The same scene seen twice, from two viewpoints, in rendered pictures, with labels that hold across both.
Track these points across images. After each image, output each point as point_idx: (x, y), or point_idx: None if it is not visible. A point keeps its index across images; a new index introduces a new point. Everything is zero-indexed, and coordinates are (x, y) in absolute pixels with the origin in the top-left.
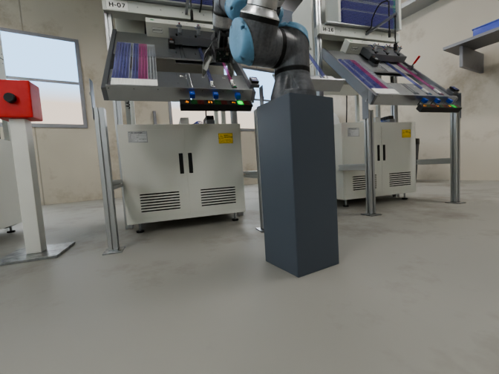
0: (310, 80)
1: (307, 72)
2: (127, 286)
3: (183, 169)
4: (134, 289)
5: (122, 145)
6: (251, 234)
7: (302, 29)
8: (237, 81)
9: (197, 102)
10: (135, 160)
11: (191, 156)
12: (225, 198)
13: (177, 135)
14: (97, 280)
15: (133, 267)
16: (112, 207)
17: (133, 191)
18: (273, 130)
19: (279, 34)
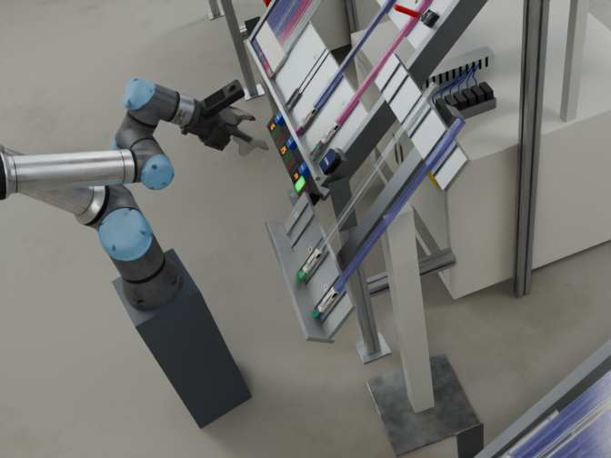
0: (128, 291)
1: (125, 282)
2: (196, 257)
3: (397, 158)
4: (189, 264)
5: (355, 67)
6: (343, 331)
7: (102, 244)
8: (346, 130)
9: (275, 138)
10: (365, 97)
11: (402, 153)
12: (433, 251)
13: None
14: (216, 228)
15: (241, 240)
16: None
17: None
18: None
19: (97, 231)
